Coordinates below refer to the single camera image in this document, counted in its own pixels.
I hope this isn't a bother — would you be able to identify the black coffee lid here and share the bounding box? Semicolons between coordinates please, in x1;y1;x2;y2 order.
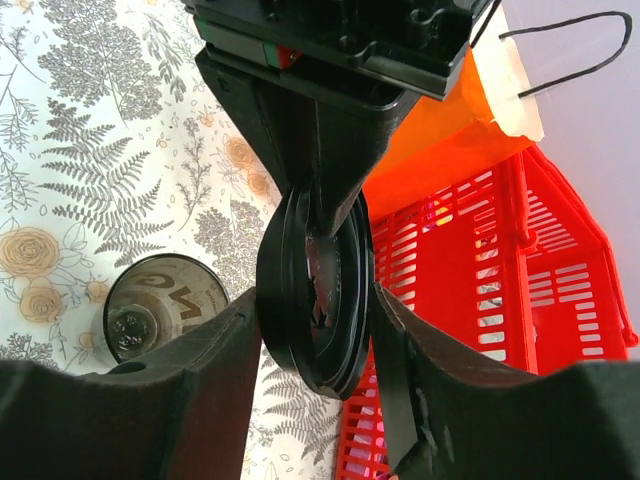
256;180;374;400

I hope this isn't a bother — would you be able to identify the floral patterned table mat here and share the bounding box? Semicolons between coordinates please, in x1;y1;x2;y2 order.
1;1;341;479

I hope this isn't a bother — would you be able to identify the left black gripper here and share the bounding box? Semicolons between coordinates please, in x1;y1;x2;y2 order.
184;1;490;234

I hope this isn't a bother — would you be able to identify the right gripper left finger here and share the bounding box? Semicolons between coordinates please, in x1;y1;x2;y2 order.
1;290;261;479

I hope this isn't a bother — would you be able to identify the orange paper gift bag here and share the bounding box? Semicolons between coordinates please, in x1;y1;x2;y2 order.
364;3;633;221

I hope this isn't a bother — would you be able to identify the red plastic shopping basket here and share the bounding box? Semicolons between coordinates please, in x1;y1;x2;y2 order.
336;146;639;479

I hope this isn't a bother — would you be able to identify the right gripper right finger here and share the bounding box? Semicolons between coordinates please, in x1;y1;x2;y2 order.
370;287;639;479

